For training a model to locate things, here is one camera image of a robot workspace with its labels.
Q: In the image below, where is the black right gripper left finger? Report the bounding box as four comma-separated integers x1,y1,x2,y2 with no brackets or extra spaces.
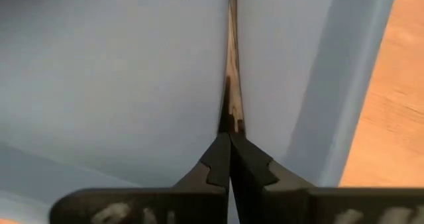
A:
49,133,232,224

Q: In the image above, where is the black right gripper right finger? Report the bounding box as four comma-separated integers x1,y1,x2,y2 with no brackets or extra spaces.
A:
231,133,424,224

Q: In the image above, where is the dark metal spoon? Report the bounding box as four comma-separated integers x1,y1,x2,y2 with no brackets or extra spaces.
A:
217,0,246,135

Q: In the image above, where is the blue plastic tray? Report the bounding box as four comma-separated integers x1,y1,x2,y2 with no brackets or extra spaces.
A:
0,0,399,224

